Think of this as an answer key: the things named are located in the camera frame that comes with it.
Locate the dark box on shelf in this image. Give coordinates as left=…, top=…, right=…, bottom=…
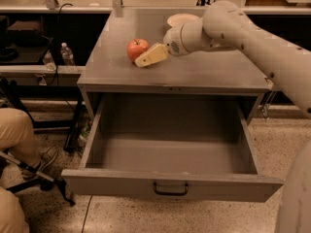
left=7, top=20, right=45, bottom=46

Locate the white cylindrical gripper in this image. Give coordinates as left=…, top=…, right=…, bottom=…
left=135, top=24, right=189, bottom=67

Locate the grey metal cabinet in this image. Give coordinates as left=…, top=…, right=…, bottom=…
left=78, top=8, right=268, bottom=124

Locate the black drawer handle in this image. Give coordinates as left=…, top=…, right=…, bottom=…
left=153, top=183, right=189, bottom=196

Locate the white ceramic bowl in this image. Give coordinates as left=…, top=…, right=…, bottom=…
left=167, top=14, right=198, bottom=27

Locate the black cable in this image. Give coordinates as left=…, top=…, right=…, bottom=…
left=48, top=2, right=74, bottom=86

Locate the grey sneaker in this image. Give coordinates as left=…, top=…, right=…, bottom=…
left=21, top=147, right=58, bottom=181

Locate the clear plastic water bottle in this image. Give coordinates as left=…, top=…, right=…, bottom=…
left=60, top=43, right=76, bottom=71

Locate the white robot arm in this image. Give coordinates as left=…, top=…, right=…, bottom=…
left=135, top=0, right=311, bottom=233

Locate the person's leg in khaki trousers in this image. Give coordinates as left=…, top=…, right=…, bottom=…
left=0, top=108, right=41, bottom=167

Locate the grey open top drawer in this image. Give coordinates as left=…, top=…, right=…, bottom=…
left=62, top=97, right=283, bottom=202

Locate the red apple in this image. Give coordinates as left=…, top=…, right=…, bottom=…
left=126, top=39, right=150, bottom=62

